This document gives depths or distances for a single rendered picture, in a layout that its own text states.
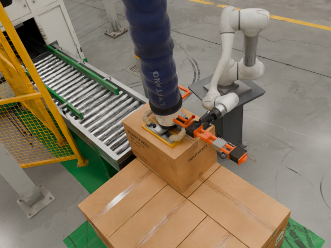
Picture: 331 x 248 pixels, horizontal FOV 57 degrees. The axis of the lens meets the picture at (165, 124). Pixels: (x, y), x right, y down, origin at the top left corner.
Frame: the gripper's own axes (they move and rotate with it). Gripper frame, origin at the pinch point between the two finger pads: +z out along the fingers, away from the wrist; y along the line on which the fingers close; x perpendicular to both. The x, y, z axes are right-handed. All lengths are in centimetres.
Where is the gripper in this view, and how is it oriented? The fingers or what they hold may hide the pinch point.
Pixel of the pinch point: (196, 129)
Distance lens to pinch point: 200.7
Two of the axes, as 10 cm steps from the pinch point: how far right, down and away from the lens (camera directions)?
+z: -7.2, 5.6, -4.2
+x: -6.8, -4.3, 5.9
